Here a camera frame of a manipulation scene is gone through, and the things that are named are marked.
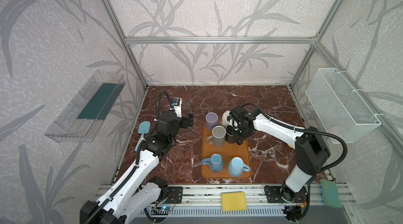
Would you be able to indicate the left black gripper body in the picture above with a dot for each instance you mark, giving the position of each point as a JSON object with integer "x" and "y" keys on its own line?
{"x": 188, "y": 120}

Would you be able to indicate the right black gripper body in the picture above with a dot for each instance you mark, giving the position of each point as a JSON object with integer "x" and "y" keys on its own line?
{"x": 234, "y": 119}

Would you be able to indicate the black mug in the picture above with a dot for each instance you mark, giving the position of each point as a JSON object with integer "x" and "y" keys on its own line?
{"x": 230, "y": 135}

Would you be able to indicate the white ceramic mug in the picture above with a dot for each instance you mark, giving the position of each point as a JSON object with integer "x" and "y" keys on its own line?
{"x": 226, "y": 119}

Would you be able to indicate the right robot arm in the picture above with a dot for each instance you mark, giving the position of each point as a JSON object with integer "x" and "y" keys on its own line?
{"x": 311, "y": 150}

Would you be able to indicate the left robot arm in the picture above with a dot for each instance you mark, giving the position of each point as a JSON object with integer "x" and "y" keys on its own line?
{"x": 126, "y": 198}

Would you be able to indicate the lavender mug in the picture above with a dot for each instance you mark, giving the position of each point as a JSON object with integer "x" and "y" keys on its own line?
{"x": 211, "y": 120}

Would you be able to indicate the grey mug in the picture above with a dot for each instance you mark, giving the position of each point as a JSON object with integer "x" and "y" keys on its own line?
{"x": 218, "y": 136}

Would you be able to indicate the light blue mug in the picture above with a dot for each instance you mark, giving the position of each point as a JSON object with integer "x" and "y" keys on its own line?
{"x": 236, "y": 167}

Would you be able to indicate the blue speckled mug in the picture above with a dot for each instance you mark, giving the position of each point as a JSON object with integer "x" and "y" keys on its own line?
{"x": 215, "y": 163}

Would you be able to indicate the light blue silicone spatula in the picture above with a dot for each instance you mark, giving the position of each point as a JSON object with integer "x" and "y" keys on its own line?
{"x": 144, "y": 128}

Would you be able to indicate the orange rubber tray mat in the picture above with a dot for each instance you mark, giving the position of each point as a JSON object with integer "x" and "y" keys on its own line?
{"x": 227, "y": 152}

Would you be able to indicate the green mat in shelf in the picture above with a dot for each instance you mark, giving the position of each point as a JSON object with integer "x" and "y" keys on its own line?
{"x": 102, "y": 101}

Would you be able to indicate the yellow sponge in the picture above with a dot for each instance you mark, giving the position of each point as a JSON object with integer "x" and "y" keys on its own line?
{"x": 235, "y": 201}

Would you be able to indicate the small green circuit board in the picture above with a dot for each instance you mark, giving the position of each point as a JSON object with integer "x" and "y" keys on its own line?
{"x": 163, "y": 210}

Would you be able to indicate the green sponge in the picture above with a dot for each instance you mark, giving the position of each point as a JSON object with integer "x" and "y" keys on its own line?
{"x": 330, "y": 194}

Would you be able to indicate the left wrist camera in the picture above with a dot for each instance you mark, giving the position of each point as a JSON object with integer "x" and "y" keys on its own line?
{"x": 176, "y": 106}

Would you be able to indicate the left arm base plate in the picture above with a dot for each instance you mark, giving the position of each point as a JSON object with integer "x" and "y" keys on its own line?
{"x": 171, "y": 195}

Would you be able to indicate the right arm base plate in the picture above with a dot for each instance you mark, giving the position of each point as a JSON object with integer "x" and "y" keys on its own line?
{"x": 275, "y": 194}

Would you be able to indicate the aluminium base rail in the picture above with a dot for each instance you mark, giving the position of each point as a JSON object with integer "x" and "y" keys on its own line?
{"x": 205, "y": 201}

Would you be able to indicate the clear acrylic wall shelf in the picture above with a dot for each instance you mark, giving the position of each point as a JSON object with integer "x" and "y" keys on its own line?
{"x": 67, "y": 128}

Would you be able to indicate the white wire basket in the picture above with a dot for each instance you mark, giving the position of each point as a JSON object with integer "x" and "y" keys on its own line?
{"x": 339, "y": 106}

